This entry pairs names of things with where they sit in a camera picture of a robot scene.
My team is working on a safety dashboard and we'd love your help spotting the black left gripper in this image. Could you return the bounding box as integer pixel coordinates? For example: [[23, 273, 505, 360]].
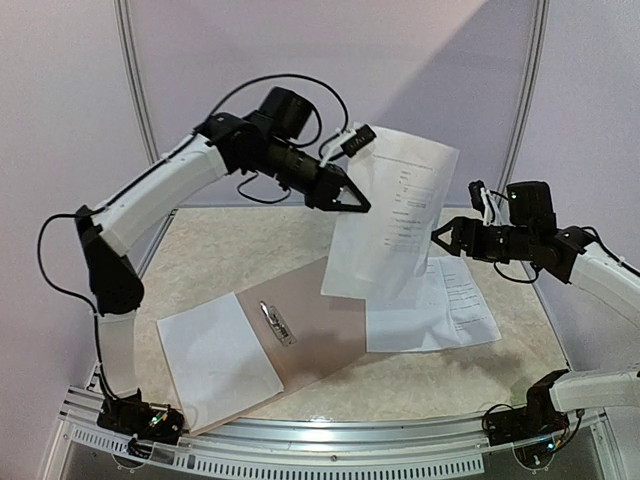
[[249, 136, 372, 213]]

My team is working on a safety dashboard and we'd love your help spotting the brown paper folder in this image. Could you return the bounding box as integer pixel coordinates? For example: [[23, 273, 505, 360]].
[[187, 257, 371, 437]]

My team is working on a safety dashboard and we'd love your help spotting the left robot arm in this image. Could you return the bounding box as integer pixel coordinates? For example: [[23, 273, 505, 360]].
[[42, 73, 375, 434]]

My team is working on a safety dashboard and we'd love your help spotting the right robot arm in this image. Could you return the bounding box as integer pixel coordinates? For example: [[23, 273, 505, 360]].
[[431, 181, 639, 436]]

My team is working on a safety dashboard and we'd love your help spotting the metal folder clip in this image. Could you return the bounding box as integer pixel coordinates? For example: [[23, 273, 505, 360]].
[[259, 301, 297, 347]]

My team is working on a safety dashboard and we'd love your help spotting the stack of printed papers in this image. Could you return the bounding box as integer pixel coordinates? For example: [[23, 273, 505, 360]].
[[366, 256, 502, 353]]

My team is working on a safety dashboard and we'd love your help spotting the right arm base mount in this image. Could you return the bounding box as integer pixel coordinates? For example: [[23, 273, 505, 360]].
[[481, 369, 570, 446]]

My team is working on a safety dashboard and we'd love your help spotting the perforated white cable tray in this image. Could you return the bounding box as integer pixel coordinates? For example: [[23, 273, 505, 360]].
[[60, 427, 486, 479]]

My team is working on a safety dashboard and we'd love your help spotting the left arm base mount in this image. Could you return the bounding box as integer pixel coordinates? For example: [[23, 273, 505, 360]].
[[97, 393, 185, 445]]

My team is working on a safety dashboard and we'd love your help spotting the aluminium front rail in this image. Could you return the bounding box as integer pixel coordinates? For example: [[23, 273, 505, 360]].
[[58, 384, 609, 457]]

